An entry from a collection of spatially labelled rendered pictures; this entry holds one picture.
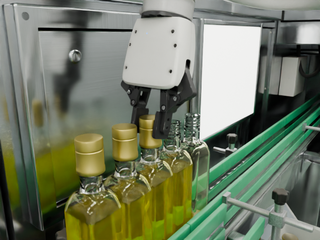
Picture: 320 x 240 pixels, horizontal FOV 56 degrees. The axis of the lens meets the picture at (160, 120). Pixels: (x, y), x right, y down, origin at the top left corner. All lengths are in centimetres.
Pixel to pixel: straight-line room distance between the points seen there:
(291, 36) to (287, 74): 21
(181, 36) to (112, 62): 18
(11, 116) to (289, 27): 117
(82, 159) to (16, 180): 17
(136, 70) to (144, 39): 5
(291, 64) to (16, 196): 129
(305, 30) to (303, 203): 76
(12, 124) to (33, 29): 14
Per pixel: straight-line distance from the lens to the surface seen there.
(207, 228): 57
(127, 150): 40
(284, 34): 141
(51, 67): 48
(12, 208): 53
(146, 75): 43
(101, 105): 55
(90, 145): 36
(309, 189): 153
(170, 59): 41
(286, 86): 155
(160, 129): 43
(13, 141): 49
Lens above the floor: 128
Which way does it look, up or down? 16 degrees down
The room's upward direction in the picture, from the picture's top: straight up
